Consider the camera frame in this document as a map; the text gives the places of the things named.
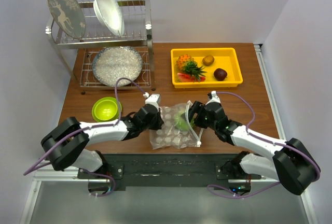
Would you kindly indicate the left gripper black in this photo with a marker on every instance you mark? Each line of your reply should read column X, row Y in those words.
column 159, row 122

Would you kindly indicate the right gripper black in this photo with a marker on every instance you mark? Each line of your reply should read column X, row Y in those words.
column 194, row 109

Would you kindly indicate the clear zip top bag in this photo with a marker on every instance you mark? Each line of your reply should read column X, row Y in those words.
column 170, row 136

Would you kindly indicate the fake watermelon slice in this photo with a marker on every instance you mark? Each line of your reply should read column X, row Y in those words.
column 182, row 77

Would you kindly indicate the fake purple plum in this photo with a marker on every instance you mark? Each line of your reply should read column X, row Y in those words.
column 220, row 74

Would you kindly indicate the fake orange pineapple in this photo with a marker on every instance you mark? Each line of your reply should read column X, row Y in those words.
column 187, row 64

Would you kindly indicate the fake brown kiwi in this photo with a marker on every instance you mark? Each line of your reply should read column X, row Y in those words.
column 208, row 60

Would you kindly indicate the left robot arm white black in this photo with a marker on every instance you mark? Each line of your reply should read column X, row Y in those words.
column 65, row 145

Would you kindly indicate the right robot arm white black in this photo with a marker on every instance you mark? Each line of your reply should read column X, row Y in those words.
column 288, row 162

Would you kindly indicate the yellow plastic tray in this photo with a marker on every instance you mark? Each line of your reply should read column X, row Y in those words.
column 225, row 58

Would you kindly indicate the green plastic bowl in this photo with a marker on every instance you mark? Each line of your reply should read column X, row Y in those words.
column 106, row 109

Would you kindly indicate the speckled glass plate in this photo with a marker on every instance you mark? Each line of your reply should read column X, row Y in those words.
column 117, row 66

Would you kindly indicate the metal dish rack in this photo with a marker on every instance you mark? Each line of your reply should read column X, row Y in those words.
column 77, row 55

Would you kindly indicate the white deep plate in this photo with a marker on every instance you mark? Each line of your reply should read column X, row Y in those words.
column 109, row 14

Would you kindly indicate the grey deer pattern plate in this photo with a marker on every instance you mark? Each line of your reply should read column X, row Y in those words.
column 69, row 17

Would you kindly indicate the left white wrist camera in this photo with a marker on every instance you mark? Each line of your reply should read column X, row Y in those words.
column 152, row 99

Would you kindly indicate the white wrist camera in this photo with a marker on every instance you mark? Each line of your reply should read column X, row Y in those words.
column 152, row 99
column 213, row 98

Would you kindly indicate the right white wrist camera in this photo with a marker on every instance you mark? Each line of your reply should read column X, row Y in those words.
column 213, row 98

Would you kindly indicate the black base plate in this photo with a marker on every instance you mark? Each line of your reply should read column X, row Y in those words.
column 176, row 170

